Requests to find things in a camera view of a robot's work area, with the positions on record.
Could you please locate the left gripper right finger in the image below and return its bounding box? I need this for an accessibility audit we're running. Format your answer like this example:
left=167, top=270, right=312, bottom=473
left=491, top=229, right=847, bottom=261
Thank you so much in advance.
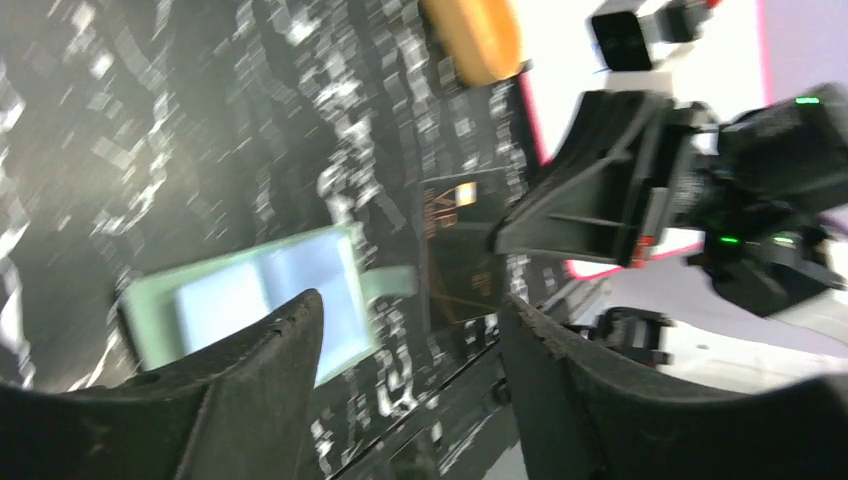
left=499, top=295, right=847, bottom=479

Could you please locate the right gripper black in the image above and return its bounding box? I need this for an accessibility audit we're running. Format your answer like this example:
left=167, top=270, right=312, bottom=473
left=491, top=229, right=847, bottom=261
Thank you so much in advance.
left=492, top=83, right=847, bottom=317

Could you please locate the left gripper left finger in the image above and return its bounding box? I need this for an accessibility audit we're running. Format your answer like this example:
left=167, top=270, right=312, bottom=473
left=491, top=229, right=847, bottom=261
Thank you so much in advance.
left=1, top=289, right=323, bottom=479

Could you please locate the green card holder wallet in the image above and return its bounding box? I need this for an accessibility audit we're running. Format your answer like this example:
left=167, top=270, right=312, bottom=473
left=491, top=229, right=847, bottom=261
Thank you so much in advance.
left=119, top=226, right=417, bottom=385

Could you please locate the black VIP credit card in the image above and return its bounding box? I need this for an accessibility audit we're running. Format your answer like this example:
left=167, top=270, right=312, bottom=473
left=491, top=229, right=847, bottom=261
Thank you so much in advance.
left=420, top=167, right=511, bottom=331

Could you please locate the tan oval tray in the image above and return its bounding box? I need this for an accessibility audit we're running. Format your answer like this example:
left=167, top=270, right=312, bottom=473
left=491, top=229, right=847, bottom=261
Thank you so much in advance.
left=421, top=0, right=527, bottom=87

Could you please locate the white board pink frame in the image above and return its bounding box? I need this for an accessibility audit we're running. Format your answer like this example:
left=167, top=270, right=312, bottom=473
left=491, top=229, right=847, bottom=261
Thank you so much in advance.
left=513, top=0, right=776, bottom=283

